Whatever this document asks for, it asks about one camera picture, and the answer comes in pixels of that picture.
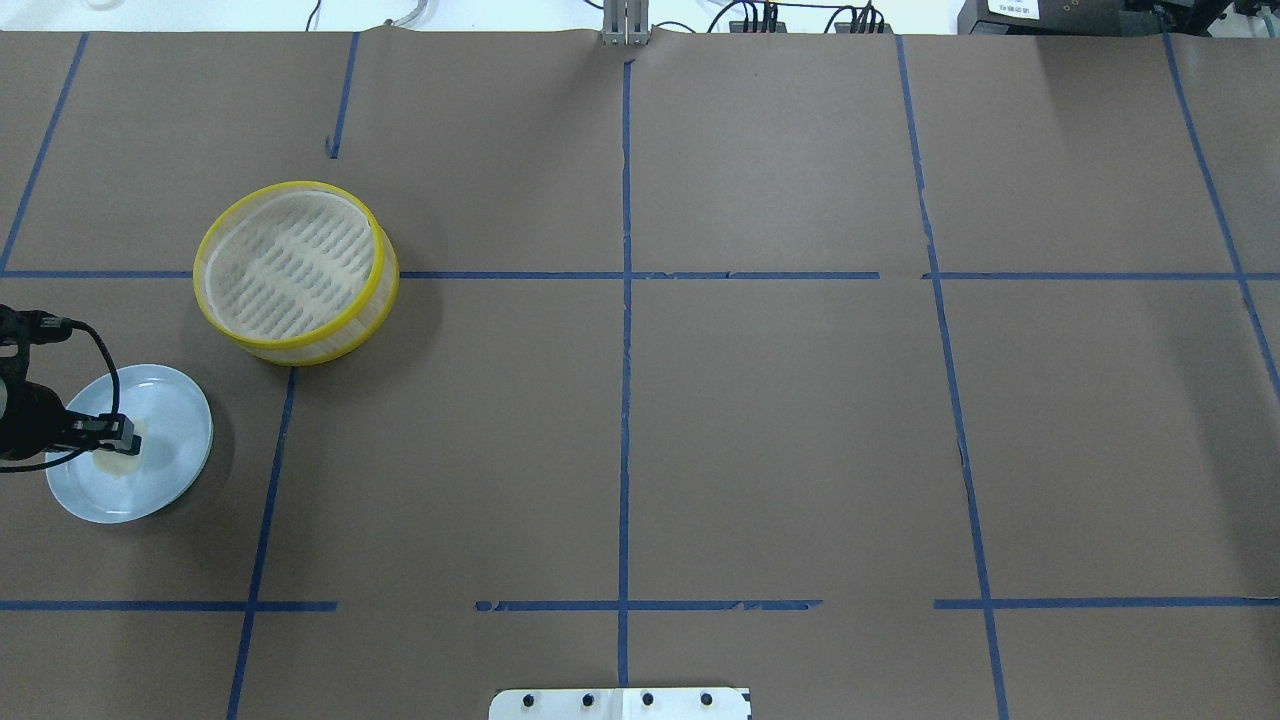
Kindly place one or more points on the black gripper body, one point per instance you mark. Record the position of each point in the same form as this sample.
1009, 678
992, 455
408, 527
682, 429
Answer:
33, 417

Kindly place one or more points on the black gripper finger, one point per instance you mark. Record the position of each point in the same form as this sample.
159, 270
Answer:
104, 424
128, 445

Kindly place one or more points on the pale white bun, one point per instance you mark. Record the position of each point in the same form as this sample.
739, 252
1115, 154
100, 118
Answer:
121, 465

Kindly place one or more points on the yellow rimmed steamer basket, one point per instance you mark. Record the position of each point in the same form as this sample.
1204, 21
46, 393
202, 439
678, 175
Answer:
298, 273

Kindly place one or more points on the light blue plate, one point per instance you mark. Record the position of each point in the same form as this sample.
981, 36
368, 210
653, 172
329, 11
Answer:
176, 445

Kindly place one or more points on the brown paper table cover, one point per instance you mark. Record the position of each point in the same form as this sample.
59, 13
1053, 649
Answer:
889, 377

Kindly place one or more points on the black device with label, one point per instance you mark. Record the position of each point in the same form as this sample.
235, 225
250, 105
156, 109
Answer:
1256, 19

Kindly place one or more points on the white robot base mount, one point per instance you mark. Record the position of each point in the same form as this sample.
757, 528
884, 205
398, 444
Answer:
622, 703

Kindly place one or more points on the silver aluminium post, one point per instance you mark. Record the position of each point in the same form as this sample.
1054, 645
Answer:
625, 22

